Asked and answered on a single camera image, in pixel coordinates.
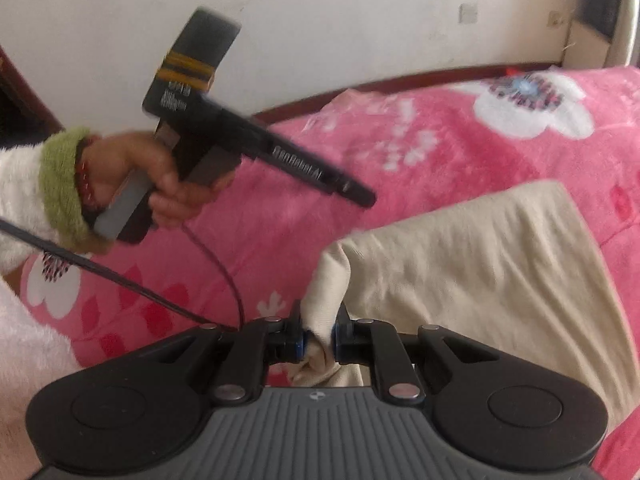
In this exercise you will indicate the beige pants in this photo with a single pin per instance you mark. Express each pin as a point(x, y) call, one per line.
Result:
point(475, 285)

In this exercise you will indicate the dark wooden door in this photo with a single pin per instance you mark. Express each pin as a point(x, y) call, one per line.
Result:
point(20, 105)

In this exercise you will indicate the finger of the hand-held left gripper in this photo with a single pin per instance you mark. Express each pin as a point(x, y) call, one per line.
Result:
point(355, 192)

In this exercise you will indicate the white cabinet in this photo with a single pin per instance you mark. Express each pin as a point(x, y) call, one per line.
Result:
point(585, 45)

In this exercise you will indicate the person's pink fluffy robe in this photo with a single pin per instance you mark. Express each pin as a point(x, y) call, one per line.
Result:
point(30, 360)

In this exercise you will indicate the pink floral blanket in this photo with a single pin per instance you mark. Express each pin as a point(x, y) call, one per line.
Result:
point(280, 220)

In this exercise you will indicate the person's left hand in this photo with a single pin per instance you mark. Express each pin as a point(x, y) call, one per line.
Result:
point(120, 160)

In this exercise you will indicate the wall socket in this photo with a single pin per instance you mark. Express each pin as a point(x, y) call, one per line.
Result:
point(555, 19)

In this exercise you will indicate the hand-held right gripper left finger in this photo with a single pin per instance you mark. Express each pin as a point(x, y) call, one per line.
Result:
point(297, 345)

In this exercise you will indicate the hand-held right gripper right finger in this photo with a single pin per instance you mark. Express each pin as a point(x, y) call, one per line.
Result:
point(341, 342)

